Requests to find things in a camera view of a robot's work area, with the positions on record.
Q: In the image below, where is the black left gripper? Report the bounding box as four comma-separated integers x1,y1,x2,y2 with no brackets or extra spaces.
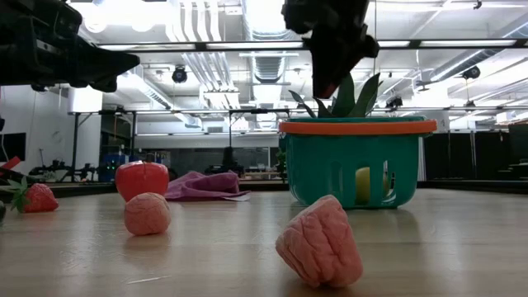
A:
0,35,141,94

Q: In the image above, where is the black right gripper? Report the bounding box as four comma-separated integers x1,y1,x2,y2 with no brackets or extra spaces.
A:
307,0,380,100

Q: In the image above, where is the red toy apple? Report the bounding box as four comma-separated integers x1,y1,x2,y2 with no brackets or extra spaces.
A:
115,161,170,203

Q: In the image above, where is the yellow toy lemon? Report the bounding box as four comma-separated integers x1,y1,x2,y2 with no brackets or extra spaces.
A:
355,167,391,205

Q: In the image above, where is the red toy strawberry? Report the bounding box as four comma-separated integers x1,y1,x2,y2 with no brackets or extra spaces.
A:
7,176,59,215

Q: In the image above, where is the pink wrinkled toy fruit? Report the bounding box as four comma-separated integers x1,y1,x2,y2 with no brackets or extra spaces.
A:
275,194,364,289
124,192,172,237

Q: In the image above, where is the green snake plant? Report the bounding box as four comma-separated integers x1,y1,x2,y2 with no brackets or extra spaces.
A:
288,73,383,119

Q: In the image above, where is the teal basket with orange rim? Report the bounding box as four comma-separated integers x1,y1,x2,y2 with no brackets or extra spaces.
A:
278,116,438,210

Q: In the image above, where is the red bar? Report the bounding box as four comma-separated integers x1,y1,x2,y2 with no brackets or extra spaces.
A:
0,155,21,172

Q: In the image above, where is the purple cloth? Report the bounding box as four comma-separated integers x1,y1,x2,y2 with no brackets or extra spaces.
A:
164,171,252,203

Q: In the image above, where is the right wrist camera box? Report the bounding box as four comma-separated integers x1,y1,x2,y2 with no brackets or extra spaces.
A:
282,0,315,35

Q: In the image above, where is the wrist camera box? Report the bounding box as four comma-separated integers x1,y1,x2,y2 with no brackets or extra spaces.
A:
0,0,83,41
282,0,315,35

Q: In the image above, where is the black background workstation frame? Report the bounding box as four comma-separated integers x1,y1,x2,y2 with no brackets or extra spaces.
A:
68,107,292,183

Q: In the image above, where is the silver ventilation duct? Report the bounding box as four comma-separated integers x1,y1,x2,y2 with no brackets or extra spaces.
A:
243,0,298,83

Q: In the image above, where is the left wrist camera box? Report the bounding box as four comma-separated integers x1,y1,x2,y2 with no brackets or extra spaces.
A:
0,0,83,41

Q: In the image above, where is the black aluminium rig frame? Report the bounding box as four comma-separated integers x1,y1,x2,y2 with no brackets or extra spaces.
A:
0,39,528,195

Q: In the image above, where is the black wall monitor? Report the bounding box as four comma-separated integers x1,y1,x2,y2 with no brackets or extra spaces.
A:
0,131,26,163

